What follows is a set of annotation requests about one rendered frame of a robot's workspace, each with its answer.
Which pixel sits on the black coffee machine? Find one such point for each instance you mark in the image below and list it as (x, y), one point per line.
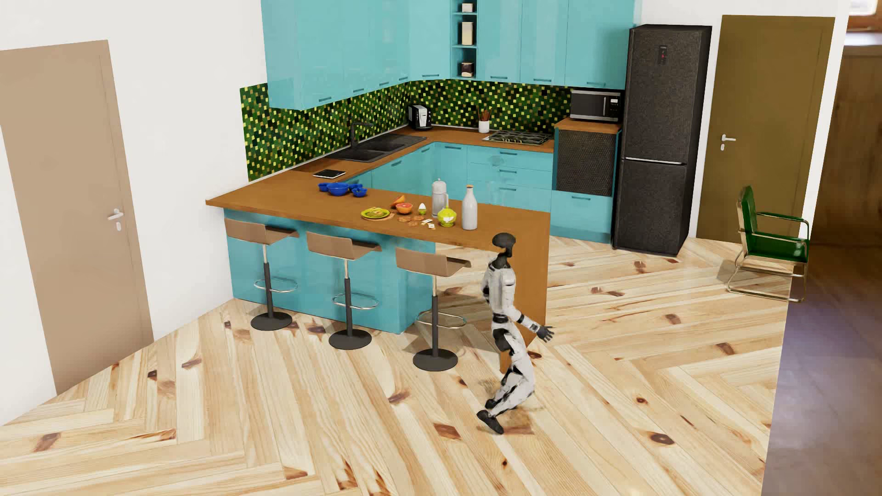
(419, 117)

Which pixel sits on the white ceramic bottle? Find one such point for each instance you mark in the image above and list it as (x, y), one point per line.
(469, 210)

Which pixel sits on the tan interior door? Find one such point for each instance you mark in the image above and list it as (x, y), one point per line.
(69, 206)

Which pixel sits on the black kitchen sink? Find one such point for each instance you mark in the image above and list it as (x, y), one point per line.
(379, 147)

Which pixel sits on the black built-in oven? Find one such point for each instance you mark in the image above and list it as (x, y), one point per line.
(586, 162)

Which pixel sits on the steel gas hob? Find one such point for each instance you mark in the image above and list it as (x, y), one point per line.
(517, 138)

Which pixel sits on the white humanoid robot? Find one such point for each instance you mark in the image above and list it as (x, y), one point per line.
(506, 289)

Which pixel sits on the dark brown shelf pot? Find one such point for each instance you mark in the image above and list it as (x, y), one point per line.
(467, 69)

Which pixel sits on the teal upper kitchen cabinets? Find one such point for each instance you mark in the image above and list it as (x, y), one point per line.
(331, 48)

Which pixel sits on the white utensil holder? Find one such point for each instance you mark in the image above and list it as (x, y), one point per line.
(484, 126)

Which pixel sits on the olive brown interior door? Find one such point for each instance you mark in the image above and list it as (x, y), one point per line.
(765, 124)

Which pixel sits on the black tablet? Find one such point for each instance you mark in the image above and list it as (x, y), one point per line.
(329, 173)

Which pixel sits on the green mosaic tile backsplash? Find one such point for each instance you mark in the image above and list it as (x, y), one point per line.
(282, 134)

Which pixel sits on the tall cream shelf canister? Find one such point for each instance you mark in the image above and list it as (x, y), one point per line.
(467, 33)

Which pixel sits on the glass jar with lid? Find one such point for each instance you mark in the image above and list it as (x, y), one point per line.
(439, 198)

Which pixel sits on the yellow green plate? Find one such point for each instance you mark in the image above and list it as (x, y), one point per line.
(375, 213)

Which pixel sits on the blue cup pair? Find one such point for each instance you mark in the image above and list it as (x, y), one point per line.
(358, 190)

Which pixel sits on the tan seat bar stool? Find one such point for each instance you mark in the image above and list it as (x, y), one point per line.
(334, 245)
(249, 231)
(422, 262)

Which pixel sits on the large blue bowl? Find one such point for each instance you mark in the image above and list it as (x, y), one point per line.
(337, 189)

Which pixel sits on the silver microwave oven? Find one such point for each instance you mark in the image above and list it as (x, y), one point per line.
(592, 105)

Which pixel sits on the wooden L-shaped countertop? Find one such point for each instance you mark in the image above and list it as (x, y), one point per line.
(303, 196)

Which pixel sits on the teal counter base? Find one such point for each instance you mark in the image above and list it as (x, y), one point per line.
(386, 293)

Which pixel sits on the orange fruit slice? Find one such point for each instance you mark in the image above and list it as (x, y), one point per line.
(398, 202)

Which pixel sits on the teal kitchen cabinets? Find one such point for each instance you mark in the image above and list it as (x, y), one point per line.
(513, 180)
(331, 48)

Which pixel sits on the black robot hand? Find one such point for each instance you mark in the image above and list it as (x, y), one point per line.
(544, 333)

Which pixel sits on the orange small bowl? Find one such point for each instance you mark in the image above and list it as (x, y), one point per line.
(404, 209)

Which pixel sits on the black tall refrigerator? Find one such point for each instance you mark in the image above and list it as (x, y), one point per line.
(658, 138)

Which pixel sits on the scattered brown cookies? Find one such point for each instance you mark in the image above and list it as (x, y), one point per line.
(415, 221)

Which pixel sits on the green metal frame chair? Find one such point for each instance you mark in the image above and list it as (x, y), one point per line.
(775, 245)

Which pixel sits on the wooden top above oven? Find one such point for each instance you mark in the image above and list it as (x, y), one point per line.
(587, 126)

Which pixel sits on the black sink faucet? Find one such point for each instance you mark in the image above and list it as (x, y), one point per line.
(353, 134)

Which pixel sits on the teal lower kitchen cabinets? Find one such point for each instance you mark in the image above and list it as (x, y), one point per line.
(513, 180)

